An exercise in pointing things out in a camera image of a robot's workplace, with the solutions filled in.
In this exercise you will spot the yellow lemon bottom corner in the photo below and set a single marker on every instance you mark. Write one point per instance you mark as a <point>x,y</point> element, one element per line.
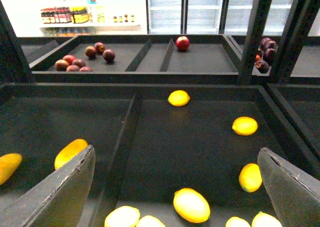
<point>265,220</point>

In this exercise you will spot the red apple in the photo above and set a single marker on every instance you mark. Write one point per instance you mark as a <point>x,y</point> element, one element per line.
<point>182,43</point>

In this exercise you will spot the black display tray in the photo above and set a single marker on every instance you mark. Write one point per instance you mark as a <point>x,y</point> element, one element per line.
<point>145,148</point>

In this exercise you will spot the sauce bottles on shelf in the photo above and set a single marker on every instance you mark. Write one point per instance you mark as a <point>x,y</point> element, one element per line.
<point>83,14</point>

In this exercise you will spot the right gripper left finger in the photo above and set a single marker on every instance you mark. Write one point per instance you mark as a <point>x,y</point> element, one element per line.
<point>58,200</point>

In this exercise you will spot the dark purple fruit pile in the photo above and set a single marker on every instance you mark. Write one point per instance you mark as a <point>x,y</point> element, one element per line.
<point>265,55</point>

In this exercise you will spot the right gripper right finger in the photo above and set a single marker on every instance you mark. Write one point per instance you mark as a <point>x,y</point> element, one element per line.
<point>294,194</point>

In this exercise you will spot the passion fruit pile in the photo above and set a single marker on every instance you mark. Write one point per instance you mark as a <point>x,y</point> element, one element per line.
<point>72,63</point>

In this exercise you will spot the yellow mango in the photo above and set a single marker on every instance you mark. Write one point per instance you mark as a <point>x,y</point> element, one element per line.
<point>8,165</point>
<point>68,152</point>

